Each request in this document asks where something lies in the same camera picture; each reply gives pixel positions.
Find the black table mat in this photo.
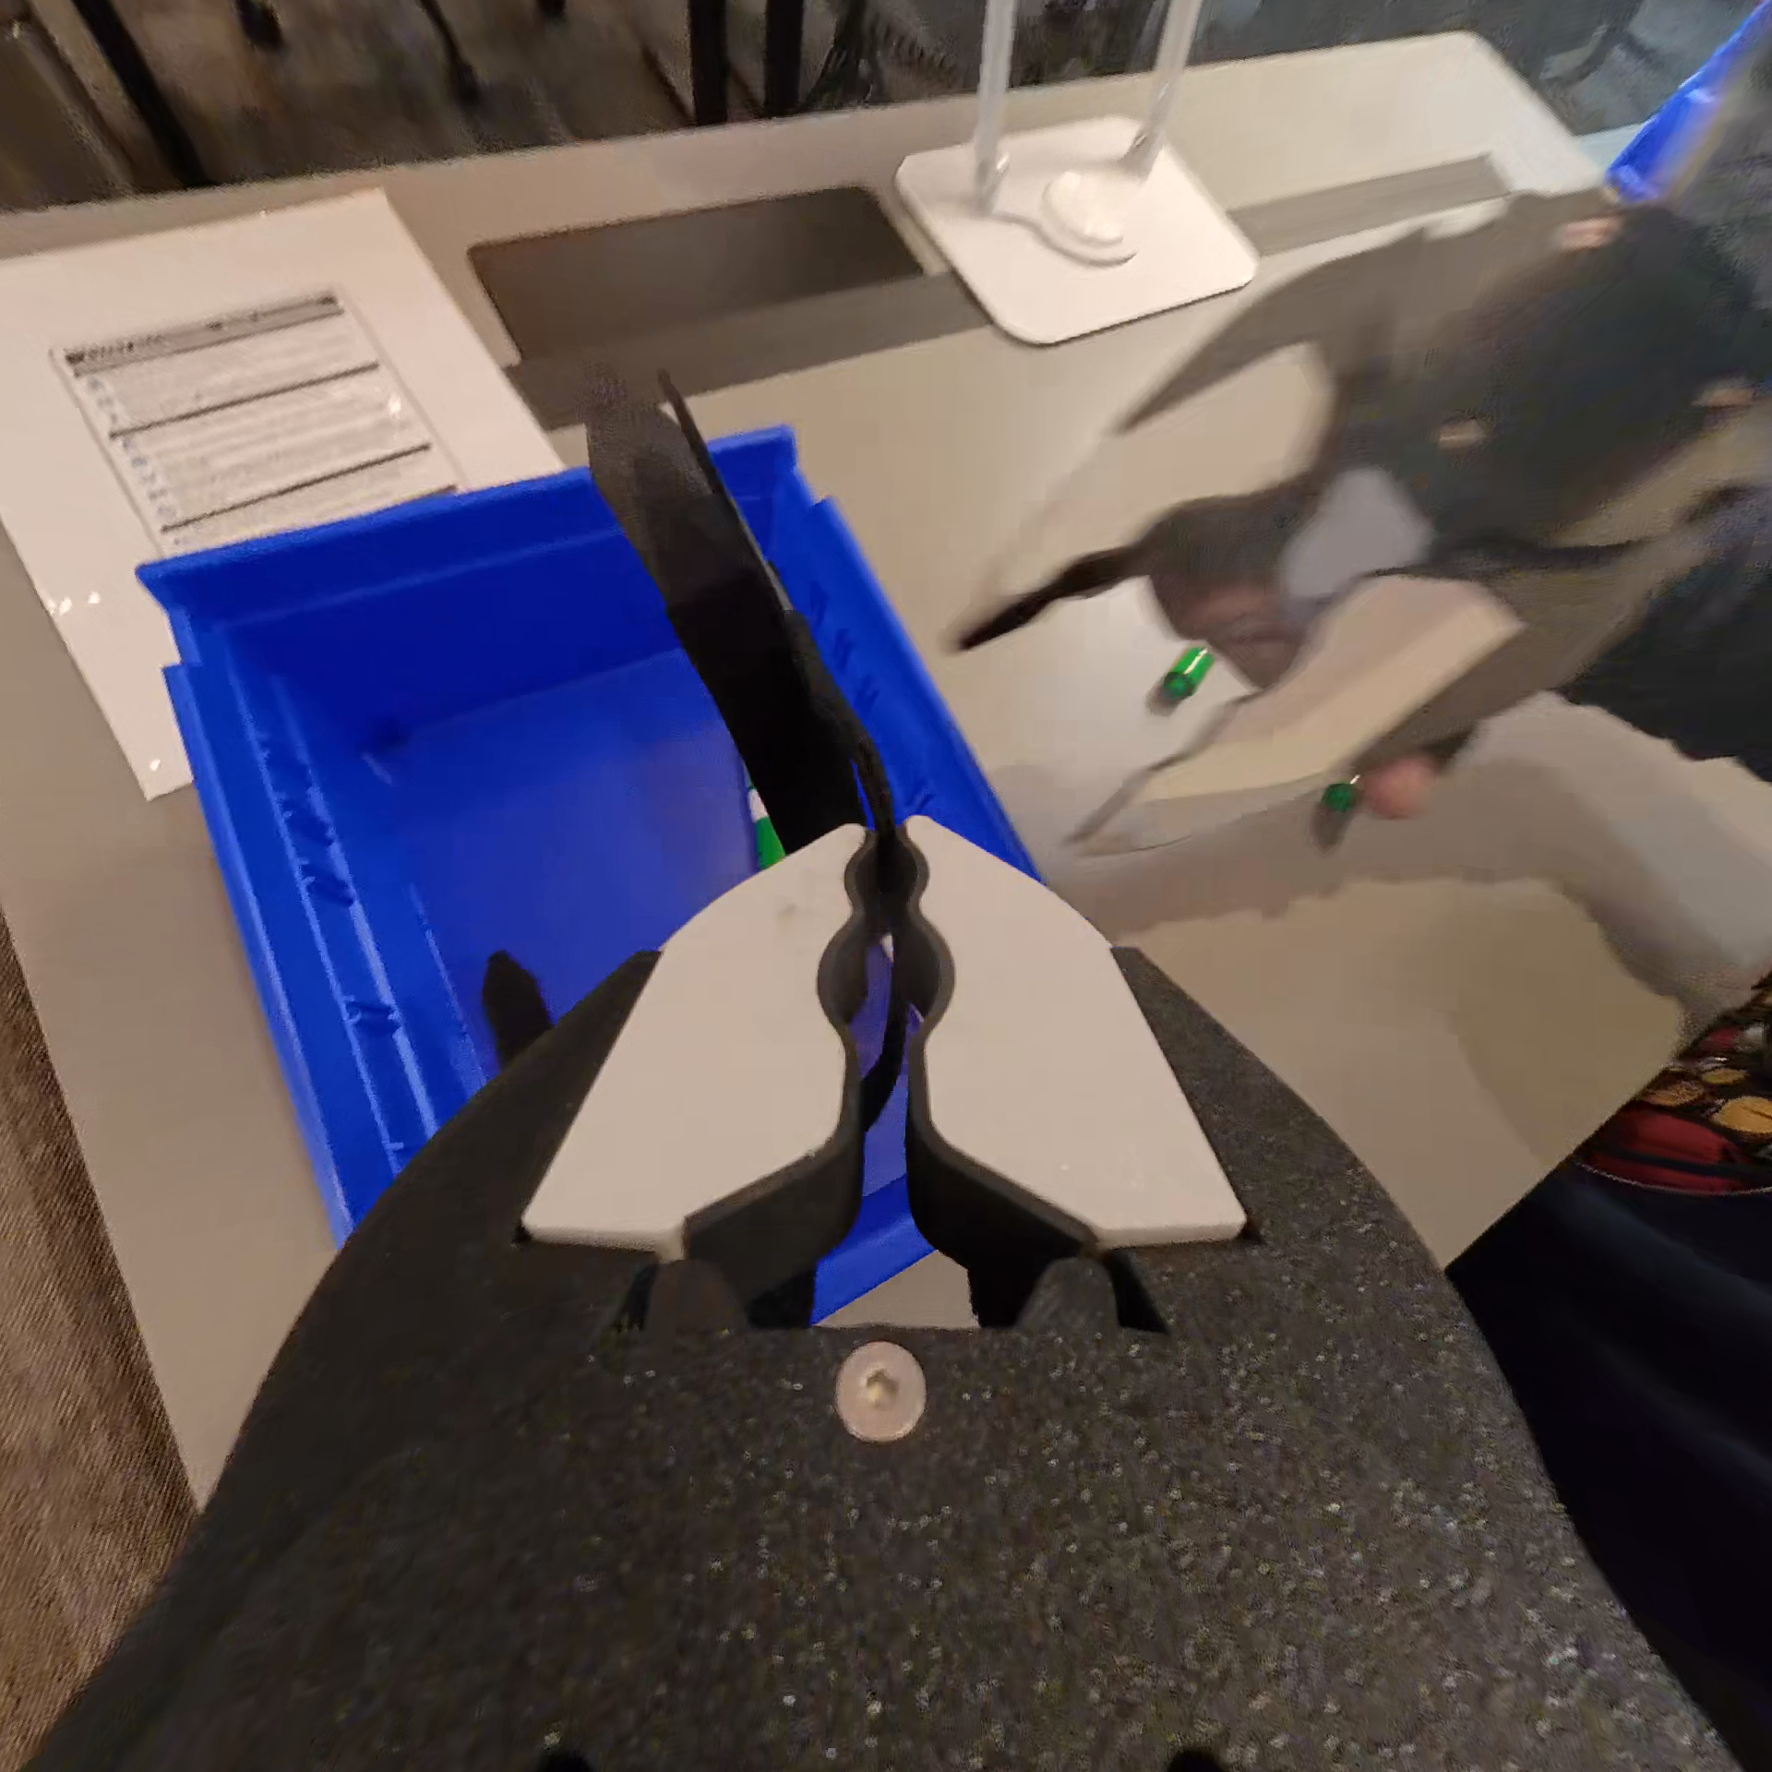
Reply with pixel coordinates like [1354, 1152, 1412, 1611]
[465, 153, 1512, 431]

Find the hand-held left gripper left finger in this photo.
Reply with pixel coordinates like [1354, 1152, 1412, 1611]
[523, 827, 866, 1253]

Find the black velcro strap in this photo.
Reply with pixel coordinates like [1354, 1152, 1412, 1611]
[481, 949, 555, 1070]
[581, 373, 916, 943]

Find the printed paper sheet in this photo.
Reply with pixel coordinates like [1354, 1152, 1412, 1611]
[0, 190, 569, 804]

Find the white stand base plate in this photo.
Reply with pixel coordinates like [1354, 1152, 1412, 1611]
[894, 0, 1262, 348]

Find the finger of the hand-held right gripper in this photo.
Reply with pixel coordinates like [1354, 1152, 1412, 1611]
[955, 263, 1442, 654]
[1067, 532, 1670, 855]

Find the large blue plastic bin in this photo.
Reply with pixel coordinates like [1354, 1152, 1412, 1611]
[139, 425, 1040, 1316]

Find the person's right hand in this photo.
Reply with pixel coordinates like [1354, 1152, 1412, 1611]
[1351, 737, 1447, 827]

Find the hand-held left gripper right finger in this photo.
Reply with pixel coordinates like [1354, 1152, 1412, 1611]
[903, 820, 1246, 1253]

